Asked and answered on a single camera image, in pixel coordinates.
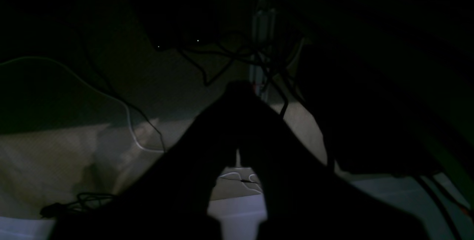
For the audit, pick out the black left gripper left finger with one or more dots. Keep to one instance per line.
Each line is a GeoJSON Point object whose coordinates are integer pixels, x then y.
{"type": "Point", "coordinates": [170, 201]}

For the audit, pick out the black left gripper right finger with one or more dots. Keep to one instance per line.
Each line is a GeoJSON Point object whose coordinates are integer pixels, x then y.
{"type": "Point", "coordinates": [304, 199]}

